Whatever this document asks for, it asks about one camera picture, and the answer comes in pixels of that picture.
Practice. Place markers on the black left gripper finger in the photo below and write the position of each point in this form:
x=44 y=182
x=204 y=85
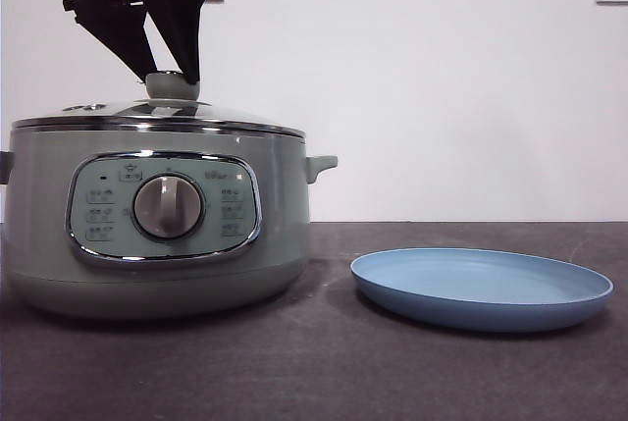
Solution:
x=113 y=23
x=184 y=18

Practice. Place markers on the glass lid with green knob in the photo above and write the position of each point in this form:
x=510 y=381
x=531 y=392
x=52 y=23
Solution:
x=172 y=88

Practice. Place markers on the pale green electric steamer pot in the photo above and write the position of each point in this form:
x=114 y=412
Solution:
x=279 y=225

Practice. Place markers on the blue round plate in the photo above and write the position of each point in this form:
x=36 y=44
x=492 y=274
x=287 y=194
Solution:
x=481 y=288

